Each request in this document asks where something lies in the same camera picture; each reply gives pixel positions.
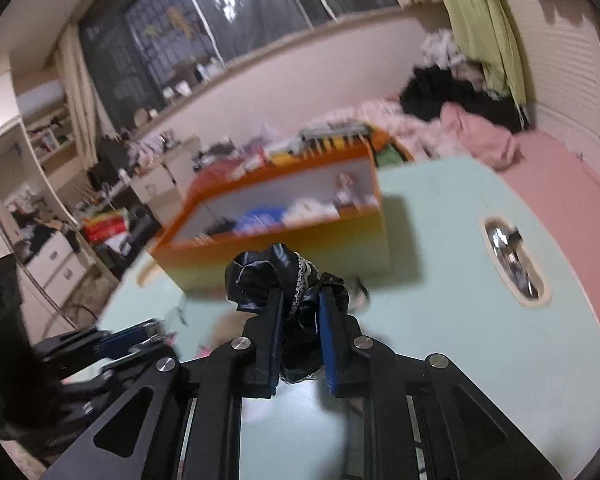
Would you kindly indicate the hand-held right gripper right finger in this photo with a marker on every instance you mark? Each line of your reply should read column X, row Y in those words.
column 327, row 340

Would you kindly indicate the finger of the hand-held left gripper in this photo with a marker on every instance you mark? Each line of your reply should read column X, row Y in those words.
column 122, row 342
column 125, row 367

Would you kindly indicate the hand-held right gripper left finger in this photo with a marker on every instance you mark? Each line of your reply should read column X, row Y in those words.
column 276, row 330

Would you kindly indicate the black lace cloth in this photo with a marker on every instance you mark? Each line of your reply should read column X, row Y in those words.
column 260, row 270

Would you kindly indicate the orange cardboard box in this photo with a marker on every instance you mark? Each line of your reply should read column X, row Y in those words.
column 305, row 255

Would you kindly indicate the mint green strawberry-print desktop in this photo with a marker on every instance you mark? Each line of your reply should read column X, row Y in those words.
column 455, row 310

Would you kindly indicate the white drawer cabinet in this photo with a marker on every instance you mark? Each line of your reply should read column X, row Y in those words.
column 55, row 260

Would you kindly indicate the black bag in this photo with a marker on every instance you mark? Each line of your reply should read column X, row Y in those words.
column 142, row 230

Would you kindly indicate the red snack package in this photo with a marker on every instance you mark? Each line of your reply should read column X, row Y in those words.
column 105, row 227

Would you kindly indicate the white cloth item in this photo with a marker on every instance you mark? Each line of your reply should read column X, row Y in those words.
column 310, row 212

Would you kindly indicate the red pillow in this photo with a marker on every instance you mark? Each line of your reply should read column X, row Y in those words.
column 215, row 172

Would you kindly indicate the black monitor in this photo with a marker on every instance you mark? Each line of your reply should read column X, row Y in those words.
column 107, row 160

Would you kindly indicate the cartoon printed blanket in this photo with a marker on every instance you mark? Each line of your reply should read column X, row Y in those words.
column 330, row 135

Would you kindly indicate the pink garment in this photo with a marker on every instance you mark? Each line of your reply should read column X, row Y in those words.
column 480, row 135

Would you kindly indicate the beige curtain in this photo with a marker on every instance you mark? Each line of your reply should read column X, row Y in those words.
column 77, row 85

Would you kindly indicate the black clothes pile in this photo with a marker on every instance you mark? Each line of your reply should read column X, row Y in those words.
column 440, row 90

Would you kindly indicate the pink bed sheet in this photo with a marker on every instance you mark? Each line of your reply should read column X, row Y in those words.
column 570, row 200

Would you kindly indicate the white clothes pile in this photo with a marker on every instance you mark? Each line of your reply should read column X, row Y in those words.
column 445, row 45

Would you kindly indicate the dark window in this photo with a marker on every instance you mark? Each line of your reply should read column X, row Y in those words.
column 260, row 0

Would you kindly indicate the green hanging garment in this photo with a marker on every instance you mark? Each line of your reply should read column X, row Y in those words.
column 475, row 10

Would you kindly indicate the white louvered closet door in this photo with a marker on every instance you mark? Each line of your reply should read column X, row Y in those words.
column 570, row 60

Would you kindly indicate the white wall shelf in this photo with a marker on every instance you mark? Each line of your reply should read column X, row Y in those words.
column 45, row 157

